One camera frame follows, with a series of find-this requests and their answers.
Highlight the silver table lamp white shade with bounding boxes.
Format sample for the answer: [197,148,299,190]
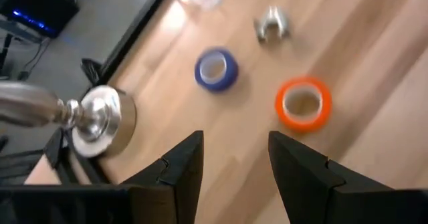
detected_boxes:
[0,80,138,158]

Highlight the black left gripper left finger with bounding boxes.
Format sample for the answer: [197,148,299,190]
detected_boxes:
[122,130,205,224]

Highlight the black frame handle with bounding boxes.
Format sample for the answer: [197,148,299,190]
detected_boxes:
[80,58,103,85]

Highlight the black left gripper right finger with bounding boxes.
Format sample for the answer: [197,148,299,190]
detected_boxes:
[268,131,394,224]

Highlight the purple tape roll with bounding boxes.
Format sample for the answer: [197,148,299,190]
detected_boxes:
[194,47,239,93]

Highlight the orange tape roll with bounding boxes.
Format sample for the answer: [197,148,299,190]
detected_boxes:
[274,76,333,134]

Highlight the black box blue lights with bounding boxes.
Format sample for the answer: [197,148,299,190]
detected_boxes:
[0,0,81,39]

